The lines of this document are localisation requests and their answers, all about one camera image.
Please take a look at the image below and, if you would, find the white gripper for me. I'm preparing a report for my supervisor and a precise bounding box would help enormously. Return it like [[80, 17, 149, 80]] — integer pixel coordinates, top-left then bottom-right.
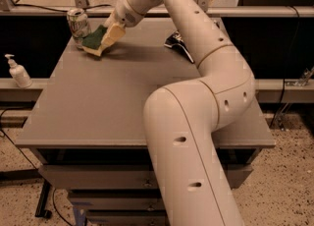
[[101, 0, 145, 47]]

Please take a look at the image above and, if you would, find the green and yellow sponge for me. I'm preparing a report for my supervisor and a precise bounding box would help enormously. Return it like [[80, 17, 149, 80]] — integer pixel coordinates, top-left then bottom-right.
[[82, 25, 108, 57]]

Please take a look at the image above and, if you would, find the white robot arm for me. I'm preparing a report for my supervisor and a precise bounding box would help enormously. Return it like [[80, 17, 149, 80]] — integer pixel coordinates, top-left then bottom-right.
[[107, 0, 255, 226]]

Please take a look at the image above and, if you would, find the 7up soda can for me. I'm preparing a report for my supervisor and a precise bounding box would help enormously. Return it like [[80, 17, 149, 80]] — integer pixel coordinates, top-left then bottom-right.
[[67, 8, 91, 49]]

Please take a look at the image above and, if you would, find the blue Kettle chip bag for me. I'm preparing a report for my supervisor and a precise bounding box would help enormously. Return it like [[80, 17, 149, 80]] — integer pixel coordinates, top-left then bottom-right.
[[164, 30, 194, 63]]

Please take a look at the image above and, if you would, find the white pump lotion bottle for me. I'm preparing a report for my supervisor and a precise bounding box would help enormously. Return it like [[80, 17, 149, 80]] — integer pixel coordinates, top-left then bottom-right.
[[5, 54, 32, 88]]

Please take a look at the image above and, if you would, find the grey drawer cabinet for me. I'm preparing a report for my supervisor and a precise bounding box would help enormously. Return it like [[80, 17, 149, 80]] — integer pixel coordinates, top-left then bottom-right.
[[18, 19, 272, 226]]

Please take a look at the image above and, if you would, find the top drawer knob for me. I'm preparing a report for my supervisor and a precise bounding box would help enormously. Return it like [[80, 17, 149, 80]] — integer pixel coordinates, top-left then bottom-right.
[[143, 179, 153, 188]]

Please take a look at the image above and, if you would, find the drawer knob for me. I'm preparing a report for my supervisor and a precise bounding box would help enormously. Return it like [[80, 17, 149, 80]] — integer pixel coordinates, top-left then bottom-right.
[[146, 204, 155, 211], [143, 179, 153, 188]]

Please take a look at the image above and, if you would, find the middle drawer knob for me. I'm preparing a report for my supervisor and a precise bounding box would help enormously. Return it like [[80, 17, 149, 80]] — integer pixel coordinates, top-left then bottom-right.
[[146, 204, 155, 211]]

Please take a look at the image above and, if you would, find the black cable on rail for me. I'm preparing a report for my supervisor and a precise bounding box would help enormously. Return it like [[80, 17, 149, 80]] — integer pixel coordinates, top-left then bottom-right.
[[13, 3, 112, 13]]

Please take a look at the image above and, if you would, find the black floor cable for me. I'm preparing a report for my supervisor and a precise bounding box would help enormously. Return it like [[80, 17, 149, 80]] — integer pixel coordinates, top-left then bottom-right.
[[0, 106, 75, 226]]

